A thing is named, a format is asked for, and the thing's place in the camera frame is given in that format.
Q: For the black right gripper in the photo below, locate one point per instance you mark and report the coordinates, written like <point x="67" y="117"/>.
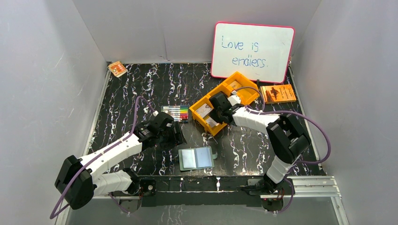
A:
<point x="213" y="112"/>

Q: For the coloured marker pen set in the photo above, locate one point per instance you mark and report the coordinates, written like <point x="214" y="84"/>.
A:
<point x="178" y="112"/>

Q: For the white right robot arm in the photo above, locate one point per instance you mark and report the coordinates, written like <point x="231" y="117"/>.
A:
<point x="286" y="135"/>

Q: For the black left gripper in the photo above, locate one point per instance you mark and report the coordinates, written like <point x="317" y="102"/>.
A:
<point x="175" y="133"/>

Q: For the pink framed whiteboard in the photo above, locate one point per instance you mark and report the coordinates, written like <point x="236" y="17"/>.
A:
<point x="259" y="52"/>

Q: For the aluminium frame rail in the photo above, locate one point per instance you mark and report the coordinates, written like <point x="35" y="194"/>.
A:
<point x="304" y="186"/>

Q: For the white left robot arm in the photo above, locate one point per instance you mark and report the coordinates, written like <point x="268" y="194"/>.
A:
<point x="99" y="164"/>

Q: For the small orange card pack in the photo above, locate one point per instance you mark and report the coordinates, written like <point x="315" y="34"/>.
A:
<point x="117" y="68"/>

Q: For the orange plastic bin tray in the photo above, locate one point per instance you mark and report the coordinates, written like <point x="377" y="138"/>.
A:
<point x="247" y="94"/>

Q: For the orange booklet with black figure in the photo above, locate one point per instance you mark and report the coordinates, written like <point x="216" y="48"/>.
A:
<point x="274" y="94"/>

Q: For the gold VIP card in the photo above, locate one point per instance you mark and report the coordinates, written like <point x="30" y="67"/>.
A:
<point x="235" y="85"/>

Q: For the white silver card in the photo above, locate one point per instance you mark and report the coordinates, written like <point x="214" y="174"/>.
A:
<point x="204" y="110"/>

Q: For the black mounting base rail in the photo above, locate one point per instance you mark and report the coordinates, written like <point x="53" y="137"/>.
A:
<point x="207" y="190"/>

